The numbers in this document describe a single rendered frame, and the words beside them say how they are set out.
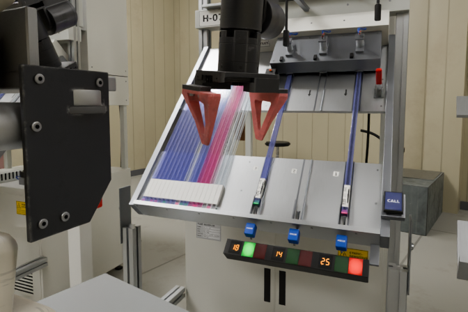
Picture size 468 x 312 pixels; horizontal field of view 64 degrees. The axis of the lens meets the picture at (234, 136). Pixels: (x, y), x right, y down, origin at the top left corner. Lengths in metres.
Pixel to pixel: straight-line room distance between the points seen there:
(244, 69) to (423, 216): 2.84
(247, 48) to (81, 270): 1.23
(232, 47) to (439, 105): 3.52
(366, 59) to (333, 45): 0.13
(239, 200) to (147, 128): 4.57
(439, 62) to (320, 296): 2.98
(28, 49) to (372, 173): 0.82
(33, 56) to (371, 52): 1.00
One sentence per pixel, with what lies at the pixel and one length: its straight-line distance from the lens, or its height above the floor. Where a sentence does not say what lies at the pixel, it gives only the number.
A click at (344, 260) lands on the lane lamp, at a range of 0.91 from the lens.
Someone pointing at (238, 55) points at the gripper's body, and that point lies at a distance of 0.50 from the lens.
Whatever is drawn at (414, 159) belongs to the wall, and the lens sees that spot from 4.22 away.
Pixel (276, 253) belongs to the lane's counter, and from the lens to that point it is 0.93.
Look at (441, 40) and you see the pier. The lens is 3.98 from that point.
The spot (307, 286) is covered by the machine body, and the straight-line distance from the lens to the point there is 1.34.
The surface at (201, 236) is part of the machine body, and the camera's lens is 1.42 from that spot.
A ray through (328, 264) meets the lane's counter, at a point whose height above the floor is 0.65.
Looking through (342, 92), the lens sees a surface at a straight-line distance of 1.19.
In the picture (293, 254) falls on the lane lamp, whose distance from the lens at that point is 0.92.
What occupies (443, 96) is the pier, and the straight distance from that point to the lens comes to 3.94.
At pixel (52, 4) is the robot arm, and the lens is 0.83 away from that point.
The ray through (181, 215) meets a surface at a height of 0.70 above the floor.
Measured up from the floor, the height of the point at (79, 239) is 0.51.
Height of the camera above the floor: 1.01
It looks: 5 degrees down
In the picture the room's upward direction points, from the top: straight up
